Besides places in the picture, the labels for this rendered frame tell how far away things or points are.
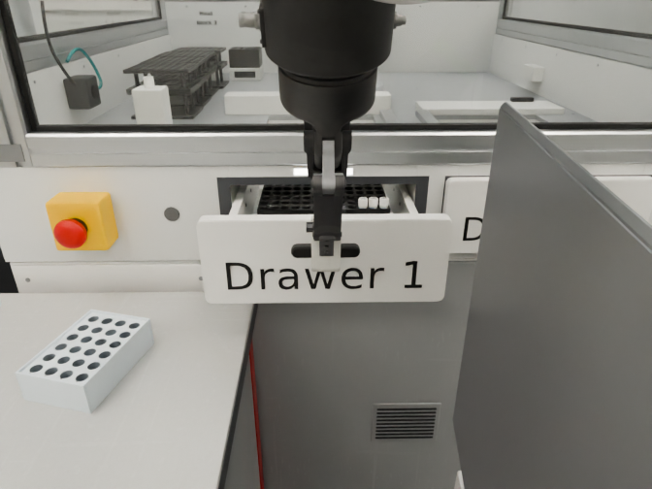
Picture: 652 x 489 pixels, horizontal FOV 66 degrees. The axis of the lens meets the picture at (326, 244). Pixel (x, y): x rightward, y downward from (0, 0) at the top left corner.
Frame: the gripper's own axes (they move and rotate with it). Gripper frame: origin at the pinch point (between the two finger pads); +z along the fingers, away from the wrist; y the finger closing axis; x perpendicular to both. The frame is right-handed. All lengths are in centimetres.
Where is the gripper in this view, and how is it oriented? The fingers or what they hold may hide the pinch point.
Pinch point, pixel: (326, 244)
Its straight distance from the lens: 52.1
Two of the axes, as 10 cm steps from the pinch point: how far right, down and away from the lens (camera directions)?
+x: 10.0, -0.1, 0.2
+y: 0.2, 7.2, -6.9
